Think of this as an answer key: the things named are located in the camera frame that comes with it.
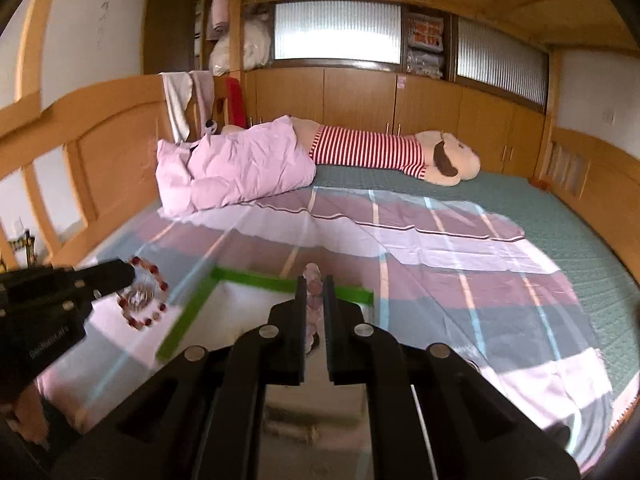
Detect pale pink crystal bracelet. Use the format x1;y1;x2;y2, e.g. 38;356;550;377
302;261;325;357

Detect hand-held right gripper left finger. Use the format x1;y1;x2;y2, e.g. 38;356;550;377
50;276;307;480

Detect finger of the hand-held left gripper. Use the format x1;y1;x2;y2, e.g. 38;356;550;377
74;259;137;305

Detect wide frosted glass window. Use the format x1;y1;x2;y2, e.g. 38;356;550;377
272;1;403;66

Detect white plastic bag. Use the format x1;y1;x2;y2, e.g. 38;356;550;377
208;37;244;78

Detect green cardboard box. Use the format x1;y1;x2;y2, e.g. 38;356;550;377
156;266;375;361

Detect stack of packaged bedding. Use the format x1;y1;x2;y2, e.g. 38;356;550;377
404;11;447;80

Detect white towel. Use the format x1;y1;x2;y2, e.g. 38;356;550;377
160;71;196;143

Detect red bead bracelet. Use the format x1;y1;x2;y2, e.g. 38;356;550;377
116;256;170;331

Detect pink quilt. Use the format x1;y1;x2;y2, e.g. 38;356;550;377
155;115;317;218

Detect pink folded bedding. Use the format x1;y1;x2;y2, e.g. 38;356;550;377
209;0;232;41

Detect red cloth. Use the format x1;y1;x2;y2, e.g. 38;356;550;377
225;77;247;128

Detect plaid bedsheet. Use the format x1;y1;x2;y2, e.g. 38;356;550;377
40;185;616;468

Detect pink towel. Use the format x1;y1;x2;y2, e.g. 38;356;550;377
190;71;216;136

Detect clear bead bracelet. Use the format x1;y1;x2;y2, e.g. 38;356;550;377
122;280;153;313

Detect striped plush toy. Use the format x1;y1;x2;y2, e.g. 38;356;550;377
220;116;482;188

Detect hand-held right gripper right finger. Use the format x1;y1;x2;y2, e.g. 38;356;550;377
322;275;581;480

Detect narrow frosted glass window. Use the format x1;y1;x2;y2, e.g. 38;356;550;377
455;15;550;108

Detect dark wooden wardrobe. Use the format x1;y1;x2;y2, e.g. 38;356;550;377
142;0;203;76

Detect person's left hand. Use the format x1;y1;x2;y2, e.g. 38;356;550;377
10;392;51;443

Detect green mattress pad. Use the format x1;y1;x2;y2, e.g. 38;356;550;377
310;162;640;413

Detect wooden bunk bed frame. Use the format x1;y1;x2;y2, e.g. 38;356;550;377
0;0;640;441

